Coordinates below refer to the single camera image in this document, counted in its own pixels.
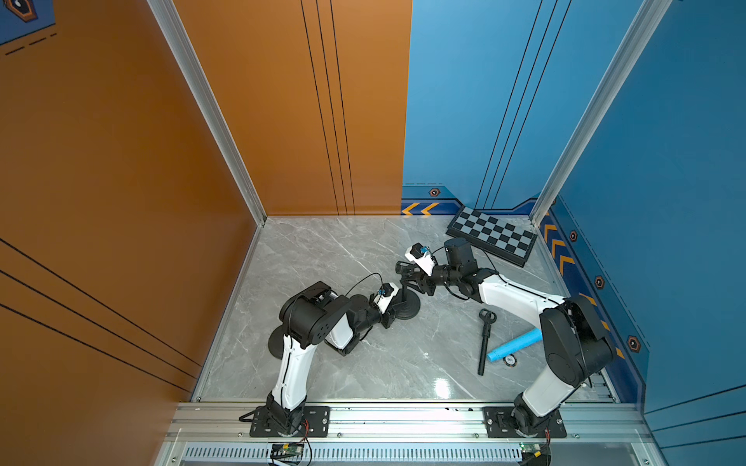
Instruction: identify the left circuit board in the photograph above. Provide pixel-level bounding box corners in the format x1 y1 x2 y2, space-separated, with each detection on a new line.
268 443 305 466

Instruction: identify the aluminium front rail frame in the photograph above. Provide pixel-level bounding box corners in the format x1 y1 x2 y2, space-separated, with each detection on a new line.
155 401 666 465

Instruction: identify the circuit board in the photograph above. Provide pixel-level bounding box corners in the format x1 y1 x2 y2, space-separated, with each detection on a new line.
518 445 552 466
268 443 305 466

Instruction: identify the black round stand base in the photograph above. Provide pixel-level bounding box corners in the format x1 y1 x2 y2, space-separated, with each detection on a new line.
390 289 421 320

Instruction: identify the light blue tube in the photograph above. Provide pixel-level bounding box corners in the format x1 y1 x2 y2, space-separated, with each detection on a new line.
487 328 543 362

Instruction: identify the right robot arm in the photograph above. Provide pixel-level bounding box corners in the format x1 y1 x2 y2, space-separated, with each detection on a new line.
396 238 617 438

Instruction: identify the folded chess board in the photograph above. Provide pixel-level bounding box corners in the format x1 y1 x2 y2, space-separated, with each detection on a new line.
446 207 537 267

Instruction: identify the black mic clip pole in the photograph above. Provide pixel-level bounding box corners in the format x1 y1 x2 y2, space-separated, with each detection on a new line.
396 261 416 303
477 309 497 377

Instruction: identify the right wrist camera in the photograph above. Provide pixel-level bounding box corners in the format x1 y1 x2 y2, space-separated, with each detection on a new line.
405 243 437 277

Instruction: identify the right circuit board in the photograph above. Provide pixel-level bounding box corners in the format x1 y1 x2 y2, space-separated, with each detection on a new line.
518 445 552 466

